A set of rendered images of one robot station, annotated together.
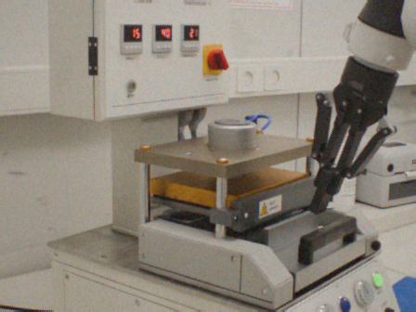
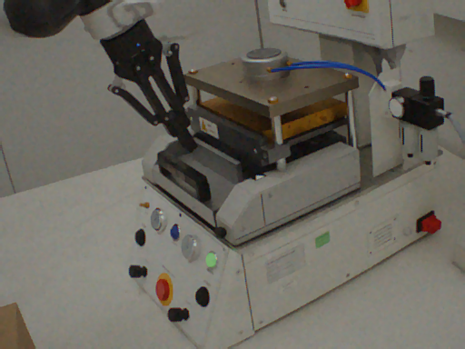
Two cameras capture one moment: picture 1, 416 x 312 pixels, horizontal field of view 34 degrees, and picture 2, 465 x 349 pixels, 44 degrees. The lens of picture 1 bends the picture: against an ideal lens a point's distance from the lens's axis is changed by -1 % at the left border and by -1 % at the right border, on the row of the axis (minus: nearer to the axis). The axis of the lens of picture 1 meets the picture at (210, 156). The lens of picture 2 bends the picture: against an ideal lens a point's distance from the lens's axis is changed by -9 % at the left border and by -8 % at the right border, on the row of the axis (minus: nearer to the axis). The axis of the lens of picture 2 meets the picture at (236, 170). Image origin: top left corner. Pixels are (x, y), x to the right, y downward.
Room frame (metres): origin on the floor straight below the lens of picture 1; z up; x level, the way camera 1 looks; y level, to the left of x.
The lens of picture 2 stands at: (1.43, -0.98, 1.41)
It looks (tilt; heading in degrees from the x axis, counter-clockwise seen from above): 26 degrees down; 113
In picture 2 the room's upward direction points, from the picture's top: 8 degrees counter-clockwise
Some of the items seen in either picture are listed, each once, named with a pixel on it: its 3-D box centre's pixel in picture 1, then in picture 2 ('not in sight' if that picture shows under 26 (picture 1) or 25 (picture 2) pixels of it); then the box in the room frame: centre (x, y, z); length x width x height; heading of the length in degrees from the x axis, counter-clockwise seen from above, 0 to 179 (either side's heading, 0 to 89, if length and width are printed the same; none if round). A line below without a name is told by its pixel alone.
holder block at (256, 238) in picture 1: (230, 220); (274, 142); (1.10, -0.03, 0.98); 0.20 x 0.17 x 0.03; 142
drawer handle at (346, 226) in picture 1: (329, 238); (182, 174); (0.99, -0.18, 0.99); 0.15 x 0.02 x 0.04; 142
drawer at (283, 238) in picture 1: (253, 232); (253, 156); (1.07, -0.07, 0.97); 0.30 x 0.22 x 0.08; 52
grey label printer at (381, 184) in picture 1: (378, 169); not in sight; (2.01, -0.50, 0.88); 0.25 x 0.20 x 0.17; 34
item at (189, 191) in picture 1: (235, 170); (272, 98); (1.11, -0.04, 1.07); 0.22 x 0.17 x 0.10; 142
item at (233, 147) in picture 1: (224, 156); (290, 85); (1.14, -0.02, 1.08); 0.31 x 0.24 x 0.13; 142
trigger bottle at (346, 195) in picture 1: (343, 162); not in sight; (1.91, -0.38, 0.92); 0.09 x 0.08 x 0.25; 43
